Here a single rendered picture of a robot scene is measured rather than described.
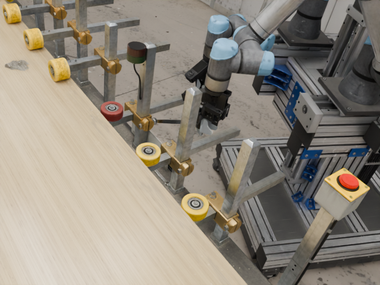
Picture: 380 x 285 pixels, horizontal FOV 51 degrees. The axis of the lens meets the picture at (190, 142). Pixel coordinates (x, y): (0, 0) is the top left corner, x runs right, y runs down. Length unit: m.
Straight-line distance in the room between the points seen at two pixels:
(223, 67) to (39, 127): 0.62
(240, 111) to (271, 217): 1.22
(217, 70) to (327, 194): 0.51
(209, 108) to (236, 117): 1.79
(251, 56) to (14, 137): 0.77
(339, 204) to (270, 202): 1.34
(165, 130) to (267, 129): 0.78
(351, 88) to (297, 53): 0.47
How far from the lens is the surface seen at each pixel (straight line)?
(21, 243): 1.08
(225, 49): 1.17
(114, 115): 1.42
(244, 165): 1.07
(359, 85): 1.55
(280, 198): 2.25
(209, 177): 2.52
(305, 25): 1.91
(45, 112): 1.44
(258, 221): 2.07
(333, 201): 0.89
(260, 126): 3.05
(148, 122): 1.46
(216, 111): 1.27
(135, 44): 1.31
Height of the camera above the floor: 1.77
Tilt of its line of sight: 40 degrees down
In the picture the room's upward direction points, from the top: 12 degrees clockwise
